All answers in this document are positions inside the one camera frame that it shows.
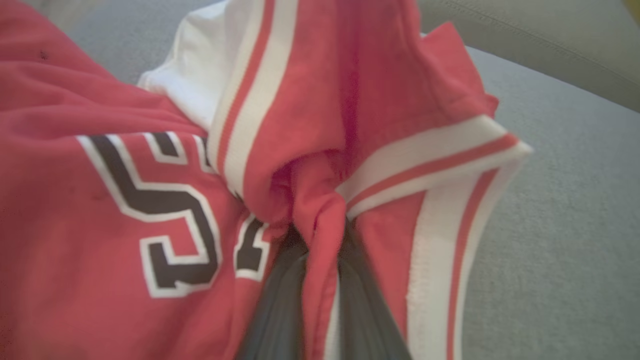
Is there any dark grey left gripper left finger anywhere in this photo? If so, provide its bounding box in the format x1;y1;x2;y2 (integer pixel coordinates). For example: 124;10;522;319
234;235;310;360

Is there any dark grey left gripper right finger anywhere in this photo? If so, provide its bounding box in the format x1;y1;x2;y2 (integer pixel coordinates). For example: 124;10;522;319
336;219;414;360

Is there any red basketball jersey white trim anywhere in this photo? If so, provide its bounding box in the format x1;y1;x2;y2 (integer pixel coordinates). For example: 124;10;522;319
0;0;534;360

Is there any beige sofa seat cushion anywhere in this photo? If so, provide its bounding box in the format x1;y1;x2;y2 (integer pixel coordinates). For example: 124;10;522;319
416;0;640;114

